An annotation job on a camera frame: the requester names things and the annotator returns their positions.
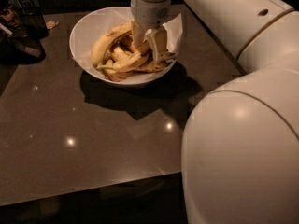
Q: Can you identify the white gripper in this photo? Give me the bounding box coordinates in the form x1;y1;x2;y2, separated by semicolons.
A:
131;0;171;63

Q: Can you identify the curved yellow banana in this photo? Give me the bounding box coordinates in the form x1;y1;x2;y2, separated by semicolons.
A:
95;51;150;72

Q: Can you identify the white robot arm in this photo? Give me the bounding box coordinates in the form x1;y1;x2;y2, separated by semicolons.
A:
131;0;299;224

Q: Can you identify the right small banana piece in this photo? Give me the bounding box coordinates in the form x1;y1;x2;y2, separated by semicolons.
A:
164;51;176;62

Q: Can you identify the lower right spotted banana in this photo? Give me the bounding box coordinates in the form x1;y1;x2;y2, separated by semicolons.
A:
134;61;167;73

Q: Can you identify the inner back banana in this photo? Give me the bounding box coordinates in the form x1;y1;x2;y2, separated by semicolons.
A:
110;35;150;62

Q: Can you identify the white bowl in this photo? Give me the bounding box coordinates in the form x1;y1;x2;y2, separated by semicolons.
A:
69;7;176;88

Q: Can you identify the large top yellow banana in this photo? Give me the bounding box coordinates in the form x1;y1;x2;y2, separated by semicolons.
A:
91;21;131;67

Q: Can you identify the bottom left yellow banana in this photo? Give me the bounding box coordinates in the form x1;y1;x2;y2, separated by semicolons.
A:
103;60;133;82

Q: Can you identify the white paper bowl liner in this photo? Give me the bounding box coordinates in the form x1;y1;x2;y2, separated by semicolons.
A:
69;7;183;80

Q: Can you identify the small tan wrapper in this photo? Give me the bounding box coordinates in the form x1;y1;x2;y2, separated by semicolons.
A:
46;21;59;30

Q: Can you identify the black mesh basket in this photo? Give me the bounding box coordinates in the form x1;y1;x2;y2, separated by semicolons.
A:
0;2;46;65

